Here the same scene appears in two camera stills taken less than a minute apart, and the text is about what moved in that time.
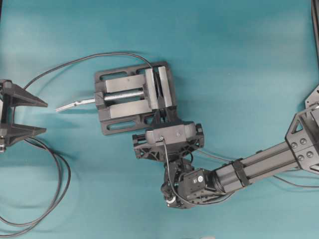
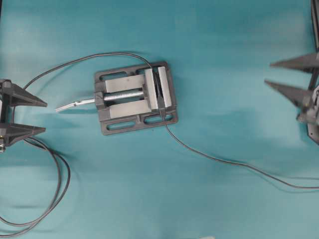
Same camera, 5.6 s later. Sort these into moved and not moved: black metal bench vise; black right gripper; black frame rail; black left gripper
Moved: black right gripper
Not moved: black left gripper; black metal bench vise; black frame rail
